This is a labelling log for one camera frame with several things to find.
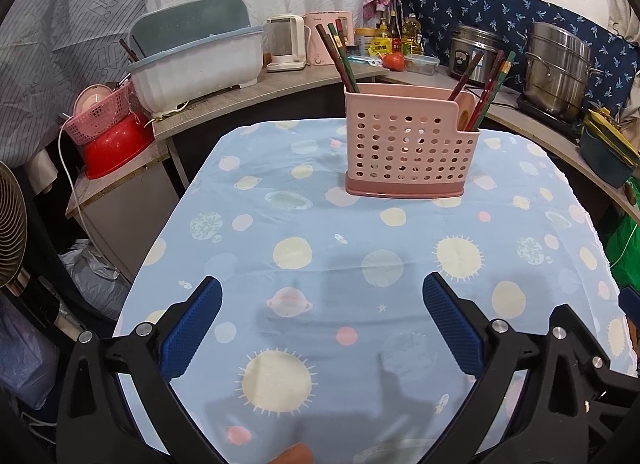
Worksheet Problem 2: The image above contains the dark red chopstick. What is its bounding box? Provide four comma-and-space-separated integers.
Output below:
466, 48, 507, 133
464, 60, 501, 133

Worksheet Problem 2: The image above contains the pink perforated utensil holder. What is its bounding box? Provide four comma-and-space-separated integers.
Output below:
345, 83, 480, 198

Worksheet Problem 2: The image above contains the red chopstick right compartment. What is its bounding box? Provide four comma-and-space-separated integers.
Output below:
448, 51, 484, 101

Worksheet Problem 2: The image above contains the pink plastic basket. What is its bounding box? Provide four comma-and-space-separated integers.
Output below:
61, 79, 132, 145

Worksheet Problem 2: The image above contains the silver rice cooker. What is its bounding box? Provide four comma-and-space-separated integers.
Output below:
448, 25, 503, 86

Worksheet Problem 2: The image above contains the orange tomato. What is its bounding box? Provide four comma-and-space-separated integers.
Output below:
382, 52, 406, 72

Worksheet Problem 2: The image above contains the cooking oil bottle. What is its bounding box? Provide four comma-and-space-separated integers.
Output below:
401, 13, 423, 55

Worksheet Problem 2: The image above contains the white power cable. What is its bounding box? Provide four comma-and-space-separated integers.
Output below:
56, 126, 132, 285

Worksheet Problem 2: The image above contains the navy patterned cloth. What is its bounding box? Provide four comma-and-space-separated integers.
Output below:
400, 0, 639, 115

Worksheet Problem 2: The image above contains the green chopstick with gold band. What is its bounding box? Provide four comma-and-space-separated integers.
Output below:
465, 51, 515, 131

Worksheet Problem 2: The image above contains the green plastic bag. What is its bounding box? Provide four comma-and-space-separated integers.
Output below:
605, 217, 640, 291

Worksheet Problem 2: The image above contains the white dish bin teal lid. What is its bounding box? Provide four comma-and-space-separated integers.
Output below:
128, 0, 262, 114

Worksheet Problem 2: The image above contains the light blue planet tablecloth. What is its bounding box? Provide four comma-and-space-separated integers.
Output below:
117, 119, 636, 463

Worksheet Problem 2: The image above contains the electric fan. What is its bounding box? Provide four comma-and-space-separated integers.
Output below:
0, 163, 27, 287

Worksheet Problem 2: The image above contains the red plastic basin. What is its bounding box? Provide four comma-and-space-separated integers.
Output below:
82, 112, 154, 180

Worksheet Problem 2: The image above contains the clear food container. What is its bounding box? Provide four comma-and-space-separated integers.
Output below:
405, 54, 440, 76

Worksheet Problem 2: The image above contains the white electric kettle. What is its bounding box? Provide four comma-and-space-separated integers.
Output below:
265, 14, 307, 72

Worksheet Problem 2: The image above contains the dark teal lunch box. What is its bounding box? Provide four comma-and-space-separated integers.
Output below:
579, 107, 639, 189

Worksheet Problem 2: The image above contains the brown chopstick in holder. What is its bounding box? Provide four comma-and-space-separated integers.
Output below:
316, 24, 352, 93

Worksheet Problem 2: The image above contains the curved wooden counter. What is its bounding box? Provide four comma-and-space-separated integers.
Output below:
153, 66, 639, 220

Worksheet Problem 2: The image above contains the large stainless steel pot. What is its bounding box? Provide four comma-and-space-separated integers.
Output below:
524, 22, 602, 123

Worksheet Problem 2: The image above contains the yellow lid jar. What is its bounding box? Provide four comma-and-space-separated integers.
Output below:
354, 27, 376, 56

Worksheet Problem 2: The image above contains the operator left hand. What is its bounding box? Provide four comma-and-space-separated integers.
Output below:
269, 442, 314, 464

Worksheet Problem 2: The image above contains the pink electric kettle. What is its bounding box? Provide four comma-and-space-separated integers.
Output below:
302, 10, 356, 66

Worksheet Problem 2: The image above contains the black induction cooker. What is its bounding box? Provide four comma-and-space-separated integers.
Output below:
516, 94, 582, 143

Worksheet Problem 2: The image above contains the red chopstick in holder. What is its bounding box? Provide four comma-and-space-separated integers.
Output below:
333, 17, 360, 94

